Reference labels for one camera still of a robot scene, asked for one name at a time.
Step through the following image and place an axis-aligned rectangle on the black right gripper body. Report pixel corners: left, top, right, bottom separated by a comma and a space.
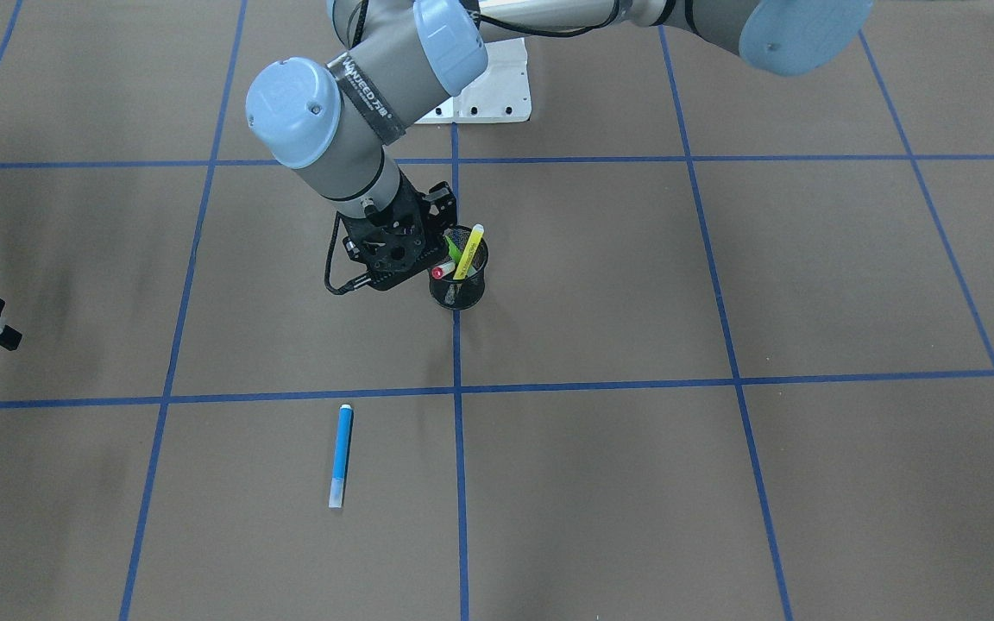
342, 174, 457, 292

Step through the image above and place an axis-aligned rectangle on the red white marker pen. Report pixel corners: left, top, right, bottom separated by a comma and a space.
430, 260, 457, 280

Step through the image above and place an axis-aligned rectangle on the green highlighter pen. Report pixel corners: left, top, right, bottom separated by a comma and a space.
444, 228, 464, 267

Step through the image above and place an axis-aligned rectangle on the blue highlighter pen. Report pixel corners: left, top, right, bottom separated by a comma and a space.
328, 404, 354, 510

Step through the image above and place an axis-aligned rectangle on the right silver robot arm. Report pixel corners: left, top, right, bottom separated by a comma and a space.
244, 1, 872, 296

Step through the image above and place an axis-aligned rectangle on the yellow highlighter pen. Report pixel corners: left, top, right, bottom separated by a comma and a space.
453, 223, 485, 280

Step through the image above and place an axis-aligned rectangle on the black mesh pen cup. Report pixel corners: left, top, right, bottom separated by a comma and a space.
427, 225, 489, 311

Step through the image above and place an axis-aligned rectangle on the brown paper table cover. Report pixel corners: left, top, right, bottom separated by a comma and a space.
0, 1, 994, 620

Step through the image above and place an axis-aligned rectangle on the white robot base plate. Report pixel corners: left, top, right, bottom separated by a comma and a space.
418, 38, 532, 125

